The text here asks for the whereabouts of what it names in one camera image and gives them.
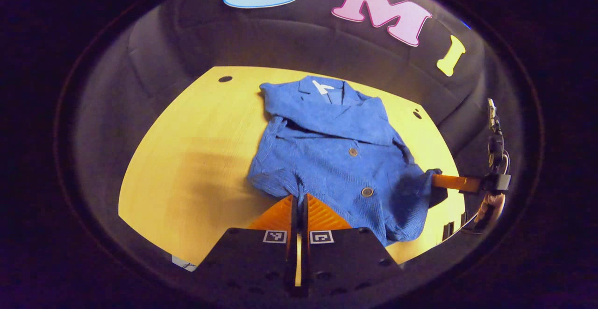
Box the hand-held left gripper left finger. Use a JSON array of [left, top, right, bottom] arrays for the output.
[[194, 194, 299, 298]]

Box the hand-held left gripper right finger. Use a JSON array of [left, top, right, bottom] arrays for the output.
[[301, 194, 403, 298]]

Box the blue button shirt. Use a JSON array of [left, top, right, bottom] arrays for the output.
[[247, 75, 449, 246]]

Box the black backdrop cloth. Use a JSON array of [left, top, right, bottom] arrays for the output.
[[58, 0, 538, 272]]

